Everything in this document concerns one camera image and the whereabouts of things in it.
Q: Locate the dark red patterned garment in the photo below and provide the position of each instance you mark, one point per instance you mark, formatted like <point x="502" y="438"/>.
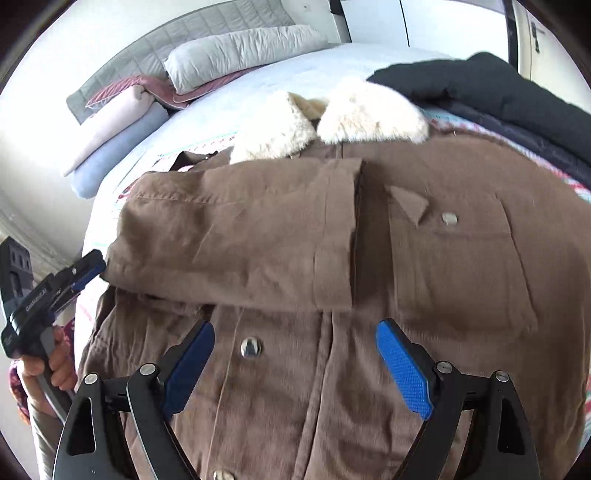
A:
<point x="16" y="392"/>

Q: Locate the grey pillow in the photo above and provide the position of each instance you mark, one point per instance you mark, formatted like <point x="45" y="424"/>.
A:
<point x="240" y="53"/>

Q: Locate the blue pillow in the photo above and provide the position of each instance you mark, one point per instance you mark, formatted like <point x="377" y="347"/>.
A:
<point x="120" y="157"/>

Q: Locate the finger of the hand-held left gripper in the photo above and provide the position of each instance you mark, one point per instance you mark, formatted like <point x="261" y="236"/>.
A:
<point x="90" y="262"/>
<point x="85" y="281"/>

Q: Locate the white door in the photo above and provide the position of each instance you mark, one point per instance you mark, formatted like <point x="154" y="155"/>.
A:
<point x="526" y="60"/>

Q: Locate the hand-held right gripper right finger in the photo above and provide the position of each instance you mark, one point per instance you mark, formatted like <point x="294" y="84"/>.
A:
<point x="406" y="374"/>

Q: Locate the brown fur-collared jacket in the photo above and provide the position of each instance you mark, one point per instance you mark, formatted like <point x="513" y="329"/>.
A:
<point x="300" y="230"/>

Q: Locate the bed with white sheet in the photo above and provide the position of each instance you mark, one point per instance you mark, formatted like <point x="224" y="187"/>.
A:
<point x="198" y="120"/>

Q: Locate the grey quilted headboard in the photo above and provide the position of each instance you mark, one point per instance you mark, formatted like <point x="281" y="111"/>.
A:
<point x="152" y="46"/>

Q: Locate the black padded jacket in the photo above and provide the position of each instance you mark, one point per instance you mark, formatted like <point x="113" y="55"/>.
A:
<point x="498" y="87"/>

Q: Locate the pink striped pillow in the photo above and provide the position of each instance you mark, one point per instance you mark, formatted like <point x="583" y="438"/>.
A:
<point x="157" y="87"/>

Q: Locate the person's left forearm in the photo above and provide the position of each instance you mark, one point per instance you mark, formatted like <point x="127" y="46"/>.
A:
<point x="46" y="438"/>

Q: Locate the person's left hand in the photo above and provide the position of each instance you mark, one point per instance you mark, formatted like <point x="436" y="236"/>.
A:
<point x="55" y="364"/>

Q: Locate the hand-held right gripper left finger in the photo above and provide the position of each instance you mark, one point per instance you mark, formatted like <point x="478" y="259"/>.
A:
<point x="189" y="369"/>

